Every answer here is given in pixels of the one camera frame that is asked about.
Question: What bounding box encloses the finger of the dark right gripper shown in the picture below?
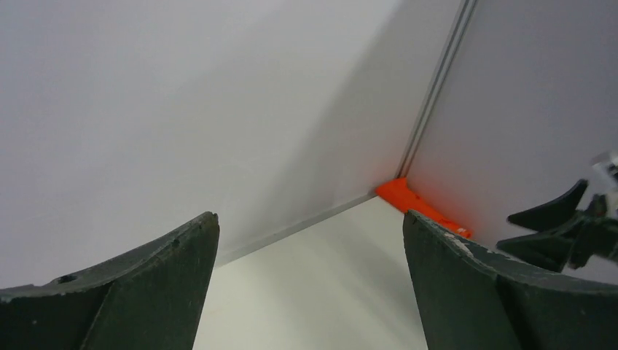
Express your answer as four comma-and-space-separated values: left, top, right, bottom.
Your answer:
506, 179, 588, 231
496, 233, 574, 273

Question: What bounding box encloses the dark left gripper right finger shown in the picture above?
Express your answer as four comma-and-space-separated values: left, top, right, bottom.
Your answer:
403, 211, 617, 349

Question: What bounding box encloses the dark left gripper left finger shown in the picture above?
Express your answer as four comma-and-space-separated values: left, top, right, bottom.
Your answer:
1, 211, 220, 349

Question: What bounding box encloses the orange folded cloth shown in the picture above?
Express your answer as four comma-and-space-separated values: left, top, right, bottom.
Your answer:
375, 178, 472, 238

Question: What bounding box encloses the aluminium corner frame post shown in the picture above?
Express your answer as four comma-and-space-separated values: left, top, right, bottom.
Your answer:
394, 0, 477, 179

